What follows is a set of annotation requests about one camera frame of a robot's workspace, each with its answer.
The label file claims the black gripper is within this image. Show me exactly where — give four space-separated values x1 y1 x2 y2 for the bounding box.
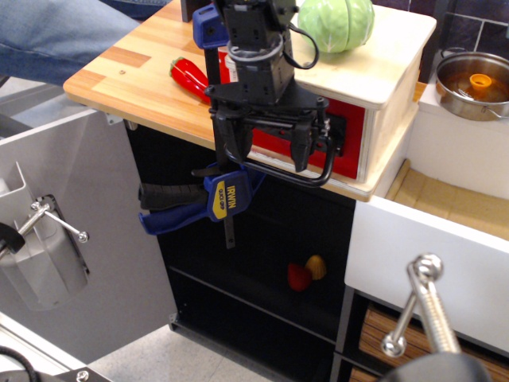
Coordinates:
206 51 330 173

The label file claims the red front wooden drawer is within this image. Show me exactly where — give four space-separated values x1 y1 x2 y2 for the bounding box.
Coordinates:
253 97 366 179

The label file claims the black metal drawer handle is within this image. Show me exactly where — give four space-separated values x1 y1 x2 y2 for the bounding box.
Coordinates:
223 111 348 188

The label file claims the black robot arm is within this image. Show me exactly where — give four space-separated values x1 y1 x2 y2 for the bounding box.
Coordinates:
206 1 330 173

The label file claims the light plywood box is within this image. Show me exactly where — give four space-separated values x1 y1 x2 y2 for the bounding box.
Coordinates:
295 6 437 189

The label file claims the grey open cabinet door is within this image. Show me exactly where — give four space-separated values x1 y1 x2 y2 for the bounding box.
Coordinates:
1 111 177 363

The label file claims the blue Irwin bar clamp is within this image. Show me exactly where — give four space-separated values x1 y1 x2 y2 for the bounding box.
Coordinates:
138 6 265 249

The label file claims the red lidded clear jar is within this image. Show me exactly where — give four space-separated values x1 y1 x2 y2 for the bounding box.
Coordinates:
211 46 239 103

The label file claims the red toy chili pepper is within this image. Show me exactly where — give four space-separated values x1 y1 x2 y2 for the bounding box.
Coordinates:
169 57 211 105

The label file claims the green toy cabbage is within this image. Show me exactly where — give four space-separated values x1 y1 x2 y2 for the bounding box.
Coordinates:
297 0 375 53

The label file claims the yellow toy fruit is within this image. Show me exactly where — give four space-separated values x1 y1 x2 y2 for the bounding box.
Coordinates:
305 255 327 280

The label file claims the red toy strawberry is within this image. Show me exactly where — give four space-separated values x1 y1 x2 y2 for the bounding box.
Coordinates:
287 263 313 292

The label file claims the black shelf cabinet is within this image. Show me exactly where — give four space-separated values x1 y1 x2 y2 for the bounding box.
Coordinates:
126 123 357 382

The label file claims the white toy sink unit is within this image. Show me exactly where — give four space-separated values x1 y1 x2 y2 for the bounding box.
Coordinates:
344 84 508 353

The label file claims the silver clamp screw right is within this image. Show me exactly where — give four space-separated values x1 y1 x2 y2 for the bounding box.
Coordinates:
380 253 494 382

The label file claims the silver clamp screw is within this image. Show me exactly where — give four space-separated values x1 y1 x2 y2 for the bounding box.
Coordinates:
0 201 90 263
380 253 494 382

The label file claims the stainless steel pot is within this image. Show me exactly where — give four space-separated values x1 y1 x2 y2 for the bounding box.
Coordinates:
435 52 508 122

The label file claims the orange toy in pot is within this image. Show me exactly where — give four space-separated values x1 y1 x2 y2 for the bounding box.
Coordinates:
469 73 492 92

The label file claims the silver clamp screw left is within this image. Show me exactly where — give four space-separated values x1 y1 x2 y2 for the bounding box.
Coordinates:
0 201 90 263

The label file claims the blue jeans leg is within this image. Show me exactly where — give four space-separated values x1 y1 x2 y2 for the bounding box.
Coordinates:
1 0 168 86

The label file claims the white plastic door bin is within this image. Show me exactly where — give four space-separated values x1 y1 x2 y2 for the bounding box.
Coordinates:
1 163 89 310

